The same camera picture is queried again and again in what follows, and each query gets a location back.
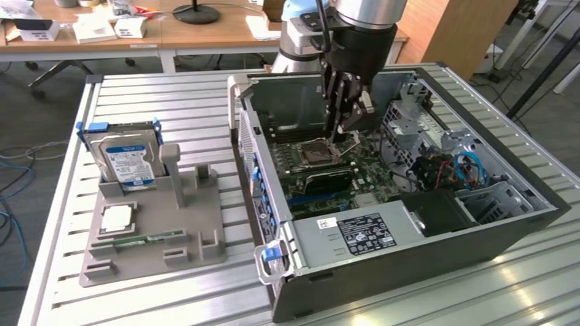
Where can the black office chair base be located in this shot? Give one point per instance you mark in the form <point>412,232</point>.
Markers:
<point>59,69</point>

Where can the black slanted pole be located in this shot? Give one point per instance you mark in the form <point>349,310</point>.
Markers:
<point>544,76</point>

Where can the open white box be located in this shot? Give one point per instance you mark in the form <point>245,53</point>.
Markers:
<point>92,32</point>

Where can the hard disk in blue caddy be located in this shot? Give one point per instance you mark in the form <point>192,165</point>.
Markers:
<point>127,159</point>

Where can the green RAM stick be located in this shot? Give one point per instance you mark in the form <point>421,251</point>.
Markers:
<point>131,240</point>

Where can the brown cardboard box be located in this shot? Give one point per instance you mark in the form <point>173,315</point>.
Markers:
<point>272,10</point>

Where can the metal disk bay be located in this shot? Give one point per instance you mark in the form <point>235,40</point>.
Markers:
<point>499,200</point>

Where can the green motherboard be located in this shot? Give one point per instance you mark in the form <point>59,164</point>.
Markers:
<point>371,176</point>

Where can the white box with black lid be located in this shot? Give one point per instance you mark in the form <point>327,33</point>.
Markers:
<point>39,34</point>

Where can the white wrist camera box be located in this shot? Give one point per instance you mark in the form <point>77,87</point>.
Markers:
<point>301,34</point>

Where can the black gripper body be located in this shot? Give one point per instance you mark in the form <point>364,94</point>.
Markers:
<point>363,51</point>

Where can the black open PC case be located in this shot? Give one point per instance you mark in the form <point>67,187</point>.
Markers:
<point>408,265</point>

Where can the silver chipset heatsink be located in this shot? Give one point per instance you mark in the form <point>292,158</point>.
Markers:
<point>367,199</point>

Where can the grey parts rack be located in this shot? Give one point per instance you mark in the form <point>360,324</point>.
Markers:
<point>153,244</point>

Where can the wooden office desk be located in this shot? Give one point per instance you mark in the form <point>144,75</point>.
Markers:
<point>63,47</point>
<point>217,34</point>

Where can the small white box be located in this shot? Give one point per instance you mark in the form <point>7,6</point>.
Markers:
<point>131,29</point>

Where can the metal socket cover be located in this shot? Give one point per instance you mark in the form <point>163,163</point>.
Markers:
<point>353,142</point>

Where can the CPU socket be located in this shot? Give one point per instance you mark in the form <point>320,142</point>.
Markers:
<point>315,154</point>

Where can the black Nvidia graphics card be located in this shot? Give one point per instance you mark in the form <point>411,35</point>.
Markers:
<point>328,185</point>

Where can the black lamp base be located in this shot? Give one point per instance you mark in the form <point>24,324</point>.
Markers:
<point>196,16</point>

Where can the silver CPU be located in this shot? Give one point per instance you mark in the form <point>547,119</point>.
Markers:
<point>116,217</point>

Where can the metal drive cage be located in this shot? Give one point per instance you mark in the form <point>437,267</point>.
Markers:
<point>408,129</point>

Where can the grey power supply unit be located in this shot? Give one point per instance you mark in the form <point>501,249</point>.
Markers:
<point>317,244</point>

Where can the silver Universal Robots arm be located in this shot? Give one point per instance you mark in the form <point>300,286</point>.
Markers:
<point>371,12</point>

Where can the white paper stack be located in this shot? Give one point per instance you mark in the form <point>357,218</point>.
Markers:
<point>260,29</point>

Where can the wooden cabinet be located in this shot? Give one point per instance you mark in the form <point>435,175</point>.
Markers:
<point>461,34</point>

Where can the white table frame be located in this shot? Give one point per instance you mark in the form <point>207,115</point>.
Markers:
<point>495,50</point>

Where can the blue expansion slot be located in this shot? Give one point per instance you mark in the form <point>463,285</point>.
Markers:
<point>301,201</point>

